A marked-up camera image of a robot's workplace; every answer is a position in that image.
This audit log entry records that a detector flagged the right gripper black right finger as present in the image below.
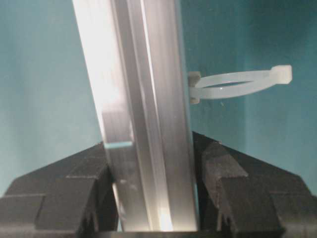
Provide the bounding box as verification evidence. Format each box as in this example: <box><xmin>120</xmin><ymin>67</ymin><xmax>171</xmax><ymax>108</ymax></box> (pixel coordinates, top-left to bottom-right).
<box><xmin>193</xmin><ymin>133</ymin><xmax>317</xmax><ymax>236</ymax></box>

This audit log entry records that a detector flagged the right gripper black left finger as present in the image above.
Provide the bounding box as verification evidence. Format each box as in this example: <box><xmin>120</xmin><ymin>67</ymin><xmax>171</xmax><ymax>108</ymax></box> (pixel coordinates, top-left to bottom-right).
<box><xmin>0</xmin><ymin>143</ymin><xmax>118</xmax><ymax>236</ymax></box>

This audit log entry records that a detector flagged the large silver aluminium rail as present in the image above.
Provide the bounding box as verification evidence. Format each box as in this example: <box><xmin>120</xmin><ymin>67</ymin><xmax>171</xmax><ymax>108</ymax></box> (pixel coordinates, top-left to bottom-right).
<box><xmin>73</xmin><ymin>0</ymin><xmax>199</xmax><ymax>232</ymax></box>

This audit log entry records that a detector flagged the right white zip tie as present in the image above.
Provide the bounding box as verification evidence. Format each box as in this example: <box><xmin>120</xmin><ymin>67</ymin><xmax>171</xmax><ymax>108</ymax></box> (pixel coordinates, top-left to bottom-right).
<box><xmin>188</xmin><ymin>65</ymin><xmax>292</xmax><ymax>104</ymax></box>

